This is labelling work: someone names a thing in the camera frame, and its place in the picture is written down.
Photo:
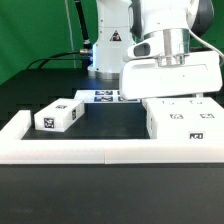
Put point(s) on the white cabinet body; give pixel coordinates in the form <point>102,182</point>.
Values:
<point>190,129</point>

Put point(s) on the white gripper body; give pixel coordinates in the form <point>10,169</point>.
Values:
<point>145,79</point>

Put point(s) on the white base tag plate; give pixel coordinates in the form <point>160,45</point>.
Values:
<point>101,96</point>

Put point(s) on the white U-shaped fence frame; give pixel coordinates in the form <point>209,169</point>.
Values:
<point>14,149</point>

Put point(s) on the white cabinet door panel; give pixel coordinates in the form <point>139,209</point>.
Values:
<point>206,109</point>

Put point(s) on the green backdrop curtain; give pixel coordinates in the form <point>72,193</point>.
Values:
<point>37,29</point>

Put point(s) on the white cabinet top box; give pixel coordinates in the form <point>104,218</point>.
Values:
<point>59,115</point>

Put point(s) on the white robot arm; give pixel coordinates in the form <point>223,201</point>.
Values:
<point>145,45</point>

